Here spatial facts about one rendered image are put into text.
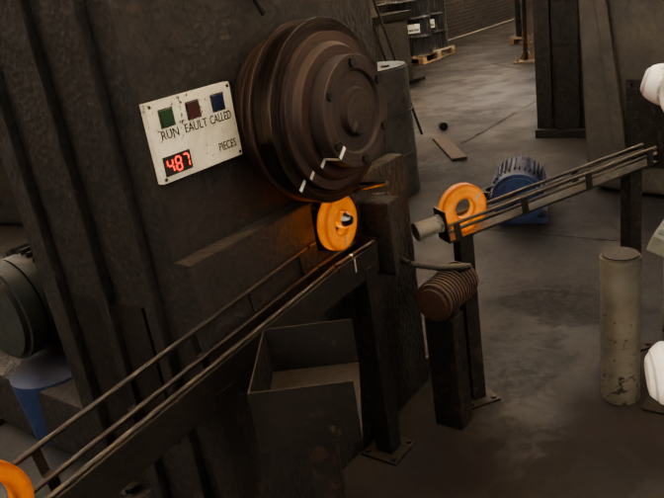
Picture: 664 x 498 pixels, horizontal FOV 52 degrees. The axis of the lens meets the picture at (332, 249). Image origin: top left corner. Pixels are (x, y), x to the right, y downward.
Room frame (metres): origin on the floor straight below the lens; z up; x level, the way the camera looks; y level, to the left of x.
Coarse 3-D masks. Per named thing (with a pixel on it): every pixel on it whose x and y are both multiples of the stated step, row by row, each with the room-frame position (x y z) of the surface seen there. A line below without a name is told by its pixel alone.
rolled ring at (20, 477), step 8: (0, 464) 1.00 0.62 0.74; (8, 464) 1.01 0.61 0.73; (0, 472) 1.00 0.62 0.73; (8, 472) 1.00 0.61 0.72; (16, 472) 1.01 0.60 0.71; (24, 472) 1.03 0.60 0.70; (0, 480) 0.99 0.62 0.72; (8, 480) 1.00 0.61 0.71; (16, 480) 1.01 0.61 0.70; (24, 480) 1.02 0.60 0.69; (8, 488) 1.01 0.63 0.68; (16, 488) 1.01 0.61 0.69; (24, 488) 1.02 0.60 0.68; (32, 488) 1.03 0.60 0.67; (8, 496) 1.02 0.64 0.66; (16, 496) 1.00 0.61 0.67; (24, 496) 1.01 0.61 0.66; (32, 496) 1.02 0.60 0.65
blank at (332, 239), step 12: (324, 204) 1.78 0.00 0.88; (336, 204) 1.78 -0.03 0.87; (348, 204) 1.83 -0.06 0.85; (324, 216) 1.75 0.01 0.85; (336, 216) 1.78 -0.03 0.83; (324, 228) 1.74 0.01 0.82; (348, 228) 1.81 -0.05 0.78; (324, 240) 1.75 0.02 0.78; (336, 240) 1.76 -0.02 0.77; (348, 240) 1.81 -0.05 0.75
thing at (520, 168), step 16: (512, 160) 3.89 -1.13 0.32; (528, 160) 3.86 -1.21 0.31; (496, 176) 3.73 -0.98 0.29; (512, 176) 3.56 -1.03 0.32; (528, 176) 3.54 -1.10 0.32; (544, 176) 3.75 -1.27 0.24; (496, 192) 3.57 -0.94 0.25; (544, 192) 3.64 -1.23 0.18; (544, 208) 3.75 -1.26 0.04; (512, 224) 3.68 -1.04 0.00
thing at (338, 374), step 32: (352, 320) 1.38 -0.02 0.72; (288, 352) 1.39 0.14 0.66; (320, 352) 1.39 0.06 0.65; (352, 352) 1.38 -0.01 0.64; (256, 384) 1.21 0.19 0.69; (288, 384) 1.34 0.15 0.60; (320, 384) 1.13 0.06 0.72; (352, 384) 1.12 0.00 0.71; (256, 416) 1.14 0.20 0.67; (288, 416) 1.13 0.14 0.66; (320, 416) 1.13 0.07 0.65; (352, 416) 1.12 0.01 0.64; (288, 448) 1.13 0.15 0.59; (320, 448) 1.25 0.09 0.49; (320, 480) 1.26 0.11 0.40
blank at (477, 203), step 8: (456, 184) 2.07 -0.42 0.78; (464, 184) 2.05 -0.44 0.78; (448, 192) 2.05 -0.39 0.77; (456, 192) 2.04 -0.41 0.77; (464, 192) 2.05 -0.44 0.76; (472, 192) 2.05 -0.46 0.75; (480, 192) 2.06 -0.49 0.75; (448, 200) 2.03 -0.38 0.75; (456, 200) 2.04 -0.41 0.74; (472, 200) 2.05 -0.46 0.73; (480, 200) 2.06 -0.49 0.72; (440, 208) 2.04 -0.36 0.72; (448, 208) 2.03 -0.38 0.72; (472, 208) 2.06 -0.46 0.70; (480, 208) 2.06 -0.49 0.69; (448, 216) 2.03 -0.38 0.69; (456, 216) 2.04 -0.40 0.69; (464, 216) 2.06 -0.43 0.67; (480, 216) 2.06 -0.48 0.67
